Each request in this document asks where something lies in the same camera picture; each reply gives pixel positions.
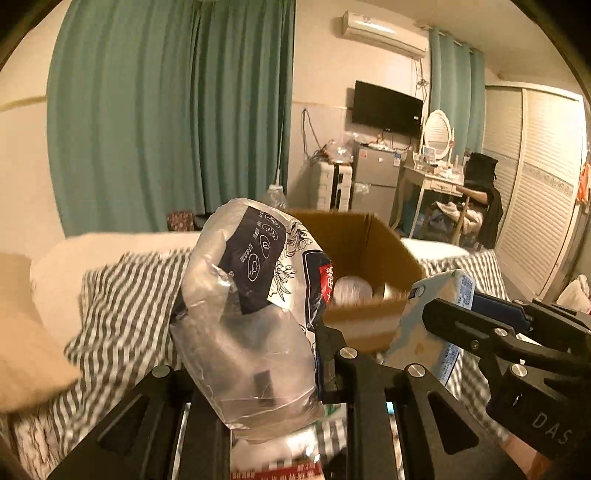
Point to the chair with black clothes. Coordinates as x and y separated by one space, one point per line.
485 184

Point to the white air conditioner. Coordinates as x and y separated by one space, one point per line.
383 32

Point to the narrow teal curtain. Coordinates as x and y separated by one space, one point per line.
455 92

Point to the large teal curtain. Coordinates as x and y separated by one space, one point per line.
161 115

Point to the white louvered wardrobe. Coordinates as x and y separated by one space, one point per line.
535 184

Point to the light blue tissue pack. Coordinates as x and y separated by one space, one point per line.
418 350

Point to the silver small fridge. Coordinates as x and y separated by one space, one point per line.
376 170

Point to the person's right forearm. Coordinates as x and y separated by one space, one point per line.
524 461

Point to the clear water bottle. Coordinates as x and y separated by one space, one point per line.
277 198

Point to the clear plastic bag on fridge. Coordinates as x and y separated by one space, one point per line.
342 147

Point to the patterned brown box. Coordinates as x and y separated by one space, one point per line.
181 220

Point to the white dressing table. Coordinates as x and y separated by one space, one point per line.
429 184

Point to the white bag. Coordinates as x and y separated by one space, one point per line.
575 293

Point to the grey white checked blanket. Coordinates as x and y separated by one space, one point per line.
115 318

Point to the orange hanging item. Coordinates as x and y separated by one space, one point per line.
585 182

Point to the clear plastic bag dark print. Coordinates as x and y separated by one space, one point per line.
249 323

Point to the white duvet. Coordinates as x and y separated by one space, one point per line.
92 258

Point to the black bag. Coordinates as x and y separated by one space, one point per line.
205 220

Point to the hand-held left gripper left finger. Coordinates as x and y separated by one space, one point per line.
159 385

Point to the white oval mirror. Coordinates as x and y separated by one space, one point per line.
437 131

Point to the white suitcase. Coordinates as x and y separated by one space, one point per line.
333 184

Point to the red white printed packet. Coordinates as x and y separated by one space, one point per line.
277 470

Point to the black wall television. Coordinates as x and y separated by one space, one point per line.
387 107

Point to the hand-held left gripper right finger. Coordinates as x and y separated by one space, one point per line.
333 353

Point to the brown cardboard box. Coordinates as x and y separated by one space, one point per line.
369 249

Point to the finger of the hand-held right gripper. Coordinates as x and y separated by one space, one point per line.
496 309
461 323

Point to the beige pillow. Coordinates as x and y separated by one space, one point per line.
27 337

